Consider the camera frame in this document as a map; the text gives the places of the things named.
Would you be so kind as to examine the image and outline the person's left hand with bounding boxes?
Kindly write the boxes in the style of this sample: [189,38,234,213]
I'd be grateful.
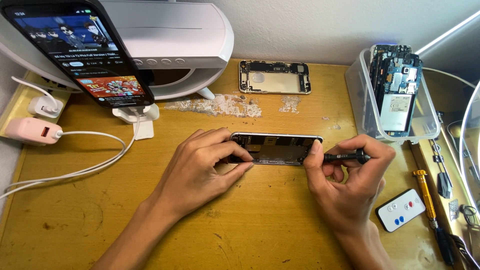
[144,127,256,223]

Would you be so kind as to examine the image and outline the person's right hand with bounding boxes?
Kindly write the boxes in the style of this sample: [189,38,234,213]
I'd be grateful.
[303,134,397,240]

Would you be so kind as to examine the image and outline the black precision screwdriver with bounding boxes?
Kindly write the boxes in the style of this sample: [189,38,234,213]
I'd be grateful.
[323,148,371,165]

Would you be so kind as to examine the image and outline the silver phone housing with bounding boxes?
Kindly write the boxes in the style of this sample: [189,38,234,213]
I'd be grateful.
[227,132,324,166]

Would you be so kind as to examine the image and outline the white remote control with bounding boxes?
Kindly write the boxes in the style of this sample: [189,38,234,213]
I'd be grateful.
[375,188,427,233]

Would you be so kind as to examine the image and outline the white phone stand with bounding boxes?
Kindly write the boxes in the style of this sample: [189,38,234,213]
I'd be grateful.
[112,104,160,141]

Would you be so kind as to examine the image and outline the black pry tool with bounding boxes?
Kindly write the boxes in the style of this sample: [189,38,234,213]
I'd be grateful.
[436,172,453,199]

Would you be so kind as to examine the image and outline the clear plastic container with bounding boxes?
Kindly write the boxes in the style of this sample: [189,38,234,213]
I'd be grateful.
[344,47,442,145]

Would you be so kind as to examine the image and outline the disassembled phone blue circuit board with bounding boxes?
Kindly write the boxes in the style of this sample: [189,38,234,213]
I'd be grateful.
[369,44,424,139]

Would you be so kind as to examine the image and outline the gold empty phone housing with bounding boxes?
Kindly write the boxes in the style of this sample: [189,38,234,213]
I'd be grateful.
[239,60,312,95]

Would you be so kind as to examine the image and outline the white desk appliance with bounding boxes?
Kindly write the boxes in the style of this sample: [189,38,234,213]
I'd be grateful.
[0,0,235,101]

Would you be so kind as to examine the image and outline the white charger plug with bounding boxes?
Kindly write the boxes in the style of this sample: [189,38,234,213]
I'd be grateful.
[28,95,64,119]

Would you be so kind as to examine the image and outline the black smartphone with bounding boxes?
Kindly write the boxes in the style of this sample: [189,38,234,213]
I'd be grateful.
[0,0,155,109]

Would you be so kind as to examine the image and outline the pink charger plug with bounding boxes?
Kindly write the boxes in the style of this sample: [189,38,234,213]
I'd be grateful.
[4,117,64,146]

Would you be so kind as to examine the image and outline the white light bar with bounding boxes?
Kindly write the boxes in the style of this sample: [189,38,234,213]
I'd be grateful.
[414,9,480,57]

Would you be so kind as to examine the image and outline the yellow power strip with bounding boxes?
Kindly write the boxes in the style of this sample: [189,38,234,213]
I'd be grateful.
[0,70,73,140]

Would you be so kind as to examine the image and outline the gold handle screwdriver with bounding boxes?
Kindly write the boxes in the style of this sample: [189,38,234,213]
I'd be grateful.
[412,169,457,267]

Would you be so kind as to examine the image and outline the white charging cable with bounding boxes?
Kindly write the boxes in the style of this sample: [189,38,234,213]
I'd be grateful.
[0,108,142,200]
[0,130,127,190]
[11,76,60,113]

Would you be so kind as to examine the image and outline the ring light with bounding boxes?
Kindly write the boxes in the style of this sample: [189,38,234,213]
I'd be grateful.
[458,79,480,214]

